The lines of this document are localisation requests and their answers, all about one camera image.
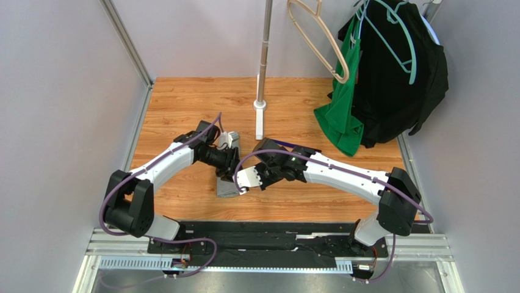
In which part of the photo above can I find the grey cloth napkin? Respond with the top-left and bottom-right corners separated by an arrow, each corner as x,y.
215,136 -> 241,199

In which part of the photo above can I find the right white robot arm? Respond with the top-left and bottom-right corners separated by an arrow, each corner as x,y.
242,138 -> 421,246

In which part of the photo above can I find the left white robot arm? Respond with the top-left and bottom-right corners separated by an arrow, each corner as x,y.
98,120 -> 240,241

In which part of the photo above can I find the green shirt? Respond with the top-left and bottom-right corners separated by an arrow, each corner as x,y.
314,16 -> 364,157

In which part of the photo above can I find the black shirt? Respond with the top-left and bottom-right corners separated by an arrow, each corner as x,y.
338,1 -> 449,148

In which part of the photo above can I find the metal stand pole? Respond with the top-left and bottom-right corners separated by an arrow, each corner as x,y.
255,0 -> 273,109

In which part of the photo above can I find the teal clothes hanger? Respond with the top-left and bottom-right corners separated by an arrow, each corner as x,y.
355,1 -> 418,85

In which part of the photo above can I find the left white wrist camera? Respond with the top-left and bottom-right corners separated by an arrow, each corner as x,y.
217,131 -> 240,150

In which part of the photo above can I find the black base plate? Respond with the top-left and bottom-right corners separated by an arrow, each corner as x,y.
145,220 -> 390,269

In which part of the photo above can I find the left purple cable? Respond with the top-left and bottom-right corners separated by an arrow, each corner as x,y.
99,112 -> 218,279

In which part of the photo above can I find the purple cable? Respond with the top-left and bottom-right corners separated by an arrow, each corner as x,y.
232,149 -> 435,283
99,112 -> 218,279

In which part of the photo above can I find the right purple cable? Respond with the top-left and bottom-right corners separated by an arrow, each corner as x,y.
232,149 -> 435,283

